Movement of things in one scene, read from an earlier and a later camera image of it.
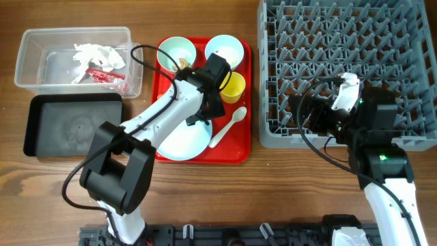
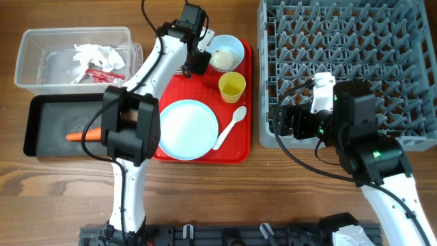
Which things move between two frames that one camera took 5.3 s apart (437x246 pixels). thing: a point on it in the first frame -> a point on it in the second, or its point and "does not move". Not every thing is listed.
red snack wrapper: x=100 y=76 does not move
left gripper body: x=207 y=111 -> x=199 y=65
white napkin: x=107 y=56 does not move
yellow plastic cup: x=233 y=91 does not move
